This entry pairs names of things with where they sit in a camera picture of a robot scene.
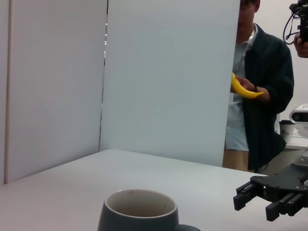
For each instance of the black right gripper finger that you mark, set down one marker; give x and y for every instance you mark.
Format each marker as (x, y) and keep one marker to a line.
(240, 201)
(272, 213)

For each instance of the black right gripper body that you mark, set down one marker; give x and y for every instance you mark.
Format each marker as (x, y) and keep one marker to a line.
(284, 183)

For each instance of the yellow banana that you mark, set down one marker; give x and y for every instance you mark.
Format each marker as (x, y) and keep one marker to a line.
(243, 92)

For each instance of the dark grey ceramic mug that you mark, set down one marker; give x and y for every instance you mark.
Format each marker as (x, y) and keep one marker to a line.
(134, 216)

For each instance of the black video camera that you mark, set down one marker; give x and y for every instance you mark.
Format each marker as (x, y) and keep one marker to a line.
(302, 16)

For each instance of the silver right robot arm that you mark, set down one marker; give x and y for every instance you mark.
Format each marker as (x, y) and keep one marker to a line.
(302, 158)

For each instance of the white paper cup black lid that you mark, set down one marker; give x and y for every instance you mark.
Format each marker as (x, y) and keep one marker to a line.
(286, 132)

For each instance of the person hand with wristband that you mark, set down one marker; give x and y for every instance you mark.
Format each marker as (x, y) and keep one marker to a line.
(247, 84)

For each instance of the hand of camera operator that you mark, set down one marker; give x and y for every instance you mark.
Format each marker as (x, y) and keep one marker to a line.
(302, 49)

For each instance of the white background desk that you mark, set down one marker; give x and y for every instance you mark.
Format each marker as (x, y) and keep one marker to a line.
(298, 144)

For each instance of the white robot head device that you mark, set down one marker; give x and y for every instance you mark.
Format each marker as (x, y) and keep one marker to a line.
(299, 115)

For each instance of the person in dark jacket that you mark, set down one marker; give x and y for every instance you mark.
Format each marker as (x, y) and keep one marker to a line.
(267, 60)

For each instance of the white foam partition board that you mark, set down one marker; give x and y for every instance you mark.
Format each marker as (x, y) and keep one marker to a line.
(55, 96)
(3, 96)
(168, 84)

